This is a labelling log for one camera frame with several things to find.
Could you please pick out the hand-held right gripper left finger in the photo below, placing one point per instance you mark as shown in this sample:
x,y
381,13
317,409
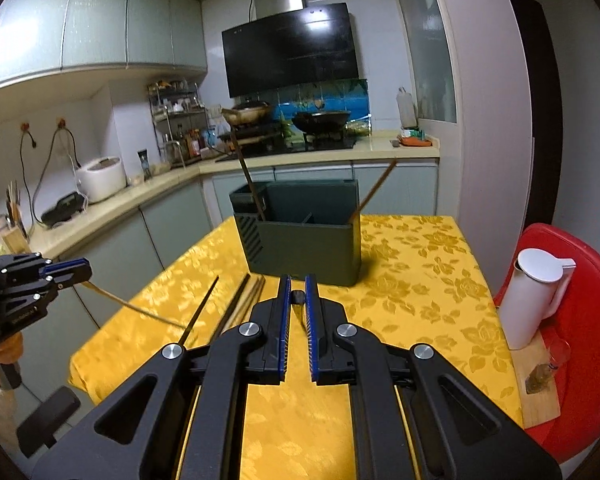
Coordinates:
x,y
284,320

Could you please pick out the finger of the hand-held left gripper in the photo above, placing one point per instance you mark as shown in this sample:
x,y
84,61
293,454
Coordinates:
x,y
65,265
70,278

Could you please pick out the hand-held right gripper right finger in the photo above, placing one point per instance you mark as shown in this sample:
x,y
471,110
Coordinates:
x,y
312,330

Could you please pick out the dark green utensil holder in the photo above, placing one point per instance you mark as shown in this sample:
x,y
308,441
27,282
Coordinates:
x,y
305,250

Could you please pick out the thin black chopstick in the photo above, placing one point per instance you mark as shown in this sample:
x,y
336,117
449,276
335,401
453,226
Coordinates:
x,y
200,310

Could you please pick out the person's left hand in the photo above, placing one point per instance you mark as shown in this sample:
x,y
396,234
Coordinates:
x,y
7,350

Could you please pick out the dark brown chopstick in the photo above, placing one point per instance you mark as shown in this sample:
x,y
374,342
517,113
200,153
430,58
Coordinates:
x,y
247,175
230,306

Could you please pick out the black countertop appliance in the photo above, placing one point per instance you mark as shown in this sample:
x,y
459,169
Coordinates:
x,y
62,209

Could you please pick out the wooden knife block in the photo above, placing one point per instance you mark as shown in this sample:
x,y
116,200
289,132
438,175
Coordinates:
x,y
15,235

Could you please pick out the white rice cooker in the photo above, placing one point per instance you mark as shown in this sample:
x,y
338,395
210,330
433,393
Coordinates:
x,y
102,177

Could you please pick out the beige kitchen countertop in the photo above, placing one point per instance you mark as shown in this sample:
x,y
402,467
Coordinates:
x,y
130,192

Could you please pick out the yellow floral tablecloth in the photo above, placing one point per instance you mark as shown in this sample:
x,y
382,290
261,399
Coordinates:
x,y
405,285

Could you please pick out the pale green lower cabinets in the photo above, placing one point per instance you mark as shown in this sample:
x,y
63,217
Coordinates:
x,y
180,215

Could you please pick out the pale green cabinets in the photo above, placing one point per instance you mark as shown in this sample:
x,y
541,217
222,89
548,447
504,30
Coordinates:
x,y
180,215
95,25

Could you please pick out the black printed packet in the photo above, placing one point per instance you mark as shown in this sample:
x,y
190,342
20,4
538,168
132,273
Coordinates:
x,y
144,164

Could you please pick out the black chair armrest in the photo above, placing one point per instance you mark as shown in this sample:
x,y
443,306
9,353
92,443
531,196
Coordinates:
x,y
47,422

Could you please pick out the light brown chopstick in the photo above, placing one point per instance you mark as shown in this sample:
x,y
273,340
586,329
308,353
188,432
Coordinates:
x,y
372,192

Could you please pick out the black gas stove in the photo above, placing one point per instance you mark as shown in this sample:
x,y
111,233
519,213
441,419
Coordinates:
x,y
290,144

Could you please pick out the metal spice rack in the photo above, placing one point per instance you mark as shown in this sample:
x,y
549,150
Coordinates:
x,y
177,120

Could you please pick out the black wok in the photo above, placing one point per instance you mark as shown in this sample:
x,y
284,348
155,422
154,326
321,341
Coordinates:
x,y
322,121

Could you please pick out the wok with lid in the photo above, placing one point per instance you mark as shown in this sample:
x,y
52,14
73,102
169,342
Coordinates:
x,y
247,112

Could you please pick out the orange green packet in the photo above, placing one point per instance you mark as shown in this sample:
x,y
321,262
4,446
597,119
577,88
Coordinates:
x,y
416,139

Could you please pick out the white kettle jug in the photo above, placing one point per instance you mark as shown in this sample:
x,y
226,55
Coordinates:
x,y
527,300

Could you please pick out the clear drinking glass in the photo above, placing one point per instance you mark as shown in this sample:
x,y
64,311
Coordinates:
x,y
547,370

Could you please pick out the wooden cutting board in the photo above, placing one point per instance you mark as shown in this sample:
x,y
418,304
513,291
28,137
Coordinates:
x,y
540,405

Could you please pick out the pale green upper cabinets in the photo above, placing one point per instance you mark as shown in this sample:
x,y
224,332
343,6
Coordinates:
x,y
95,25

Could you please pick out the black range hood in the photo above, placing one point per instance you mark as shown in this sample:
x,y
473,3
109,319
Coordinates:
x,y
290,50

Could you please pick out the red plastic chair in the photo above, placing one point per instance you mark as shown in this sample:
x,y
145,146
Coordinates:
x,y
587,310

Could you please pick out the frosted glass door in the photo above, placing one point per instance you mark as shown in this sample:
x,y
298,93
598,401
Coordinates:
x,y
425,40

